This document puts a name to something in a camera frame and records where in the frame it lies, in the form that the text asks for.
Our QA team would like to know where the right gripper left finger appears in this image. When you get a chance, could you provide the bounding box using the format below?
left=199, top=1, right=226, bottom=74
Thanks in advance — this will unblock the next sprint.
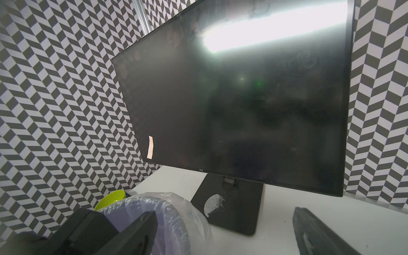
left=95, top=211, right=158, bottom=255

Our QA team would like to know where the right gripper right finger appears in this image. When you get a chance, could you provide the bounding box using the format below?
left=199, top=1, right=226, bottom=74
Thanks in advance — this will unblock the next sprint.
left=292, top=207, right=360, bottom=255

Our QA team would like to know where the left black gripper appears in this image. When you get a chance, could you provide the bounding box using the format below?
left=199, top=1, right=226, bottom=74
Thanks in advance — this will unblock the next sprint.
left=1, top=208, right=119, bottom=255

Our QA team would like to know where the pink narrow sticky note lower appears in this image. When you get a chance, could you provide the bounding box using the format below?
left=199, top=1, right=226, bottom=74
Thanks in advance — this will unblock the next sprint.
left=147, top=136, right=154, bottom=159

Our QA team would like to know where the black monitor stand base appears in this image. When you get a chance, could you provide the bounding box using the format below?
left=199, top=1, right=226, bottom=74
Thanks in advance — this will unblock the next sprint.
left=191, top=174, right=264, bottom=237

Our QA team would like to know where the black computer monitor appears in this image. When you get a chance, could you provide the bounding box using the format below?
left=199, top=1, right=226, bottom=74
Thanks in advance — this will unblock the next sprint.
left=112, top=1, right=354, bottom=197

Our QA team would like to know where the purple bin with plastic liner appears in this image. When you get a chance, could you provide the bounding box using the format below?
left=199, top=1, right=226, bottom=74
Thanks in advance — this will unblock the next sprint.
left=98, top=192, right=216, bottom=255

